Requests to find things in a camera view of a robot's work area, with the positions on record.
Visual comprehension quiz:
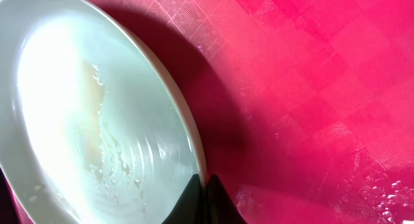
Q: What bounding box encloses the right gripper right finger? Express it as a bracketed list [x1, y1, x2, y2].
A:
[207, 174, 246, 224]

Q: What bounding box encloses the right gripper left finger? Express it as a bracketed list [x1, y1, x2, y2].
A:
[162, 174, 205, 224]

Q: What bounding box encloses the light blue plate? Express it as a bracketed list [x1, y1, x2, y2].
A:
[1, 0, 206, 223]

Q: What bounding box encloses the red plastic tray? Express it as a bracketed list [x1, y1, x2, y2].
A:
[88, 0, 413, 223]

